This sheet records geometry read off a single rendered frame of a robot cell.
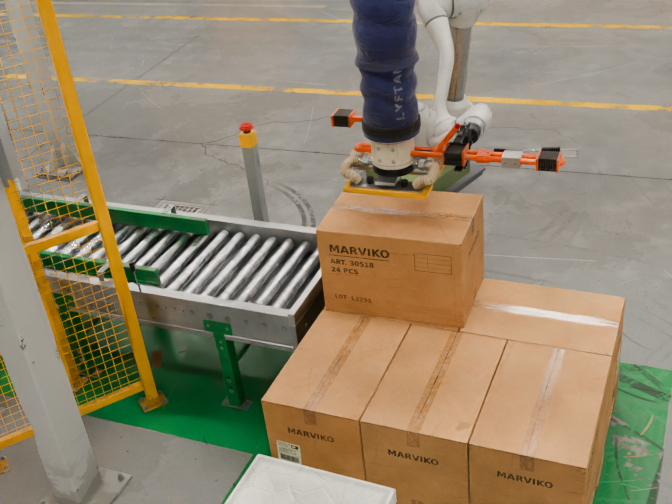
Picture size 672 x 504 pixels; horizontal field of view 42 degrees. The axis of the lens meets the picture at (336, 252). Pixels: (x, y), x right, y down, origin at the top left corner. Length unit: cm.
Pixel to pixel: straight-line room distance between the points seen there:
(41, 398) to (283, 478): 141
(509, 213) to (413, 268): 204
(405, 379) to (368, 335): 32
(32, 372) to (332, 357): 113
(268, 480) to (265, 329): 147
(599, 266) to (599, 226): 43
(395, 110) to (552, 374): 114
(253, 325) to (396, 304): 63
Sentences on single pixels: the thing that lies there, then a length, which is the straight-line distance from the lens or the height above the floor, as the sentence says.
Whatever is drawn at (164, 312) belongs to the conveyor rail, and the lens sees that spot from 404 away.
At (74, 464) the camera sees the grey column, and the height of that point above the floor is 23.
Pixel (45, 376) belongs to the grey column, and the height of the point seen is 69.
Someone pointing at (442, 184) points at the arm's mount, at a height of 79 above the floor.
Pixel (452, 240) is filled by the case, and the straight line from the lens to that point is 342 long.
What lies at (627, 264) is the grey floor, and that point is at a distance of 504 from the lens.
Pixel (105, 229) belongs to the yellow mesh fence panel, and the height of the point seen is 97.
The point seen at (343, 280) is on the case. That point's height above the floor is 71.
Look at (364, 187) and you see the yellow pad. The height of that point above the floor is 113.
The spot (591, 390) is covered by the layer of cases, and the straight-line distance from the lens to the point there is 335.
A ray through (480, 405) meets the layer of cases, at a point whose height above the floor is 54.
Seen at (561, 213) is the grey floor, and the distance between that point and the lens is 549.
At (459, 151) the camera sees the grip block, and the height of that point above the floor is 125.
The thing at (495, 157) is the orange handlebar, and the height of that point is 124.
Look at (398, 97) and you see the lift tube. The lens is 329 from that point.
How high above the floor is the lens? 274
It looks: 32 degrees down
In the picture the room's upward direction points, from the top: 7 degrees counter-clockwise
